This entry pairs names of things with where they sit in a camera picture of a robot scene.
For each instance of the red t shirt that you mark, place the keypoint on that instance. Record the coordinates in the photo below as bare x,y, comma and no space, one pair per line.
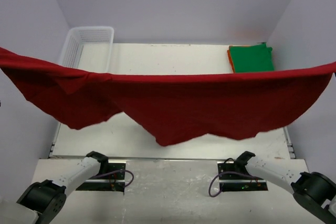
174,109

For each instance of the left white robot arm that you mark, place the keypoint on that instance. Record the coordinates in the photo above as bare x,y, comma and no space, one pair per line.
41,202

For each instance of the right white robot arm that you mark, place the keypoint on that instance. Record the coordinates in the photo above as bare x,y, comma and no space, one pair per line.
314,191

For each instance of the orange folded t shirt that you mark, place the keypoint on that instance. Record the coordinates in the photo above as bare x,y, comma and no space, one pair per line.
230,60

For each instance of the white plastic basket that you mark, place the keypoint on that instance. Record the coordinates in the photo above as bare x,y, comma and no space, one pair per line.
88,48

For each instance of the green folded t shirt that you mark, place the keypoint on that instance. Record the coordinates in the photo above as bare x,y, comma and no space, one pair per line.
257,58

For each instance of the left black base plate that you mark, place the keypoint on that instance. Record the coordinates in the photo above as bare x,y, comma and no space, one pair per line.
113,182

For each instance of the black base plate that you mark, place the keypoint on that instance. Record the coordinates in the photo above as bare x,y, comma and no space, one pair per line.
236,182
113,182

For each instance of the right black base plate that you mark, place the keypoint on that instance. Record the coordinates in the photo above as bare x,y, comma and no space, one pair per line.
236,182

